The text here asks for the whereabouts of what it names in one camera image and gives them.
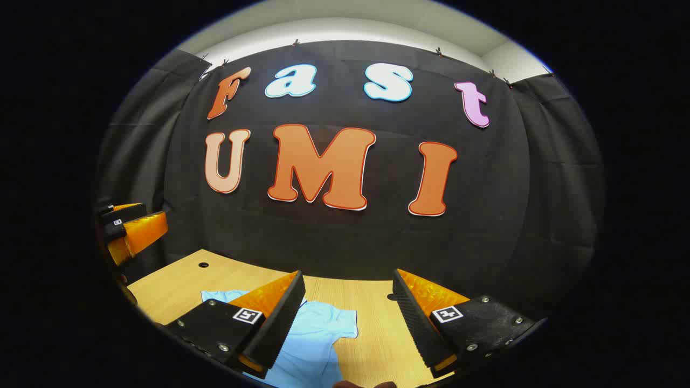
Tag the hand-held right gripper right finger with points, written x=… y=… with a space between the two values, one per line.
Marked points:
x=418 y=328

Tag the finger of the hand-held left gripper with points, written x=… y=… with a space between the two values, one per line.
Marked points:
x=145 y=231
x=129 y=214

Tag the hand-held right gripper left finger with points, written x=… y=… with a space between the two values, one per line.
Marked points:
x=280 y=328

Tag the light blue T-shirt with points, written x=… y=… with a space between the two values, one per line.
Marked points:
x=318 y=345

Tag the black backdrop cloth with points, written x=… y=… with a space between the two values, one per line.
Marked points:
x=350 y=237

